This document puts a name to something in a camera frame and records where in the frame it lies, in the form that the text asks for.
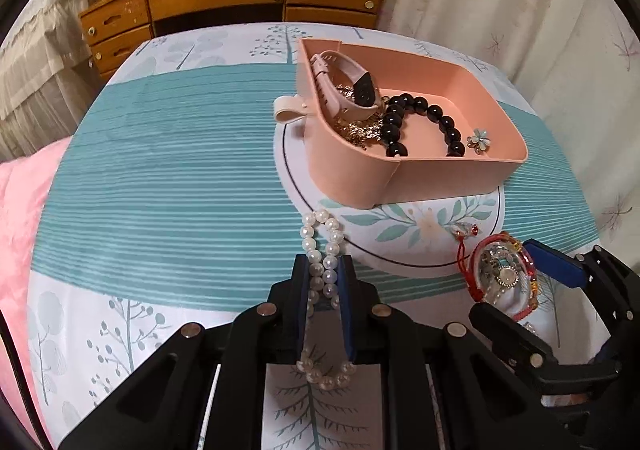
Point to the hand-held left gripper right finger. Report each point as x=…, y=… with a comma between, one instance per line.
x=347, y=315

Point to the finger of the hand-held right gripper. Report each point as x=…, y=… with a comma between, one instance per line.
x=505, y=335
x=555, y=264

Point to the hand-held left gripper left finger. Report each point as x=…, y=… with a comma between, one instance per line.
x=301, y=315

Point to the pink plastic tray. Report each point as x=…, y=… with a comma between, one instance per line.
x=450, y=172

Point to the small flower brooch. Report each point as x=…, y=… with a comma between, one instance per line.
x=480, y=140

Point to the teal striped printed sheet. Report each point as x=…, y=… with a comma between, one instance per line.
x=175, y=170

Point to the pink smart band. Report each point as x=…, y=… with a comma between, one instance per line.
x=327, y=80

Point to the pink fluffy blanket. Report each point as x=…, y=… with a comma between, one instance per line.
x=25, y=240

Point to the white lace bed skirt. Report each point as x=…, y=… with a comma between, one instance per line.
x=45, y=60

